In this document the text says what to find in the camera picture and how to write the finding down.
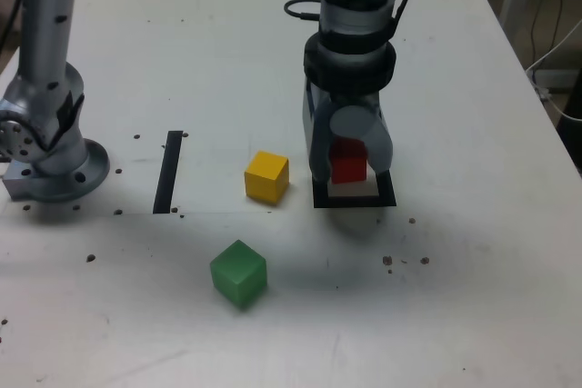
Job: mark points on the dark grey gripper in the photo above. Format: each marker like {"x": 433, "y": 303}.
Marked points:
{"x": 350, "y": 98}

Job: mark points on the red cube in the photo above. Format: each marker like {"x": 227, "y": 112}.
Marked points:
{"x": 348, "y": 167}

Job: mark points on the yellow cube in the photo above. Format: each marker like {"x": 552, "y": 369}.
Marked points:
{"x": 266, "y": 176}

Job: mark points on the green cube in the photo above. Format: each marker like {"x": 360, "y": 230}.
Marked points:
{"x": 236, "y": 272}

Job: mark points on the black tape square outline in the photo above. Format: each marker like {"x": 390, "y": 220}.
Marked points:
{"x": 354, "y": 202}

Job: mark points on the black tape strip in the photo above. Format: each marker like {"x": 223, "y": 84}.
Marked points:
{"x": 166, "y": 174}

